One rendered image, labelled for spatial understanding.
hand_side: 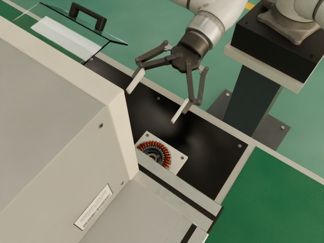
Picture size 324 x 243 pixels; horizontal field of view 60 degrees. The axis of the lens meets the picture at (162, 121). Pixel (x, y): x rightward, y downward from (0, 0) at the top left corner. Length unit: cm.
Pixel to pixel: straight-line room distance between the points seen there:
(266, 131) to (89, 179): 159
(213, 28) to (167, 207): 47
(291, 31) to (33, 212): 98
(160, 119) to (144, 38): 144
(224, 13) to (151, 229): 54
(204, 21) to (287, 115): 133
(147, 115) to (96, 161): 60
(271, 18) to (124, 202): 87
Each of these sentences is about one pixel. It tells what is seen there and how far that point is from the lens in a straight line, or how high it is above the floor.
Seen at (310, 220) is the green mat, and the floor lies 75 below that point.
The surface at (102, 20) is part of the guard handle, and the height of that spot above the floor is 106.
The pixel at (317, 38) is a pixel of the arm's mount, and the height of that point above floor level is 84.
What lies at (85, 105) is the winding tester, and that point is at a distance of 26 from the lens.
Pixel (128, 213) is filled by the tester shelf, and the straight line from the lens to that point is 43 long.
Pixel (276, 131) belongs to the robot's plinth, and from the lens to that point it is 187.
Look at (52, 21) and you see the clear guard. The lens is 77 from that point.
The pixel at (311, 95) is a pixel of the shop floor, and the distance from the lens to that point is 215.
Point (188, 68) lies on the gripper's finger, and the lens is 71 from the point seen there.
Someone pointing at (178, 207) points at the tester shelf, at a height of 111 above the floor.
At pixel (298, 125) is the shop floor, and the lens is 197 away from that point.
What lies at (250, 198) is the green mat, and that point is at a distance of 84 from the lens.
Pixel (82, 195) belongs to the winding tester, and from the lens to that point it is 33.
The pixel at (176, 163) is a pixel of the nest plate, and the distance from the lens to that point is 81.
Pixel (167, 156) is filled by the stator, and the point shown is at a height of 82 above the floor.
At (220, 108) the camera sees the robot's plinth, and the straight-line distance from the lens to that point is 186.
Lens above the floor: 153
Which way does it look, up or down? 59 degrees down
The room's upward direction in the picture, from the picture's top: straight up
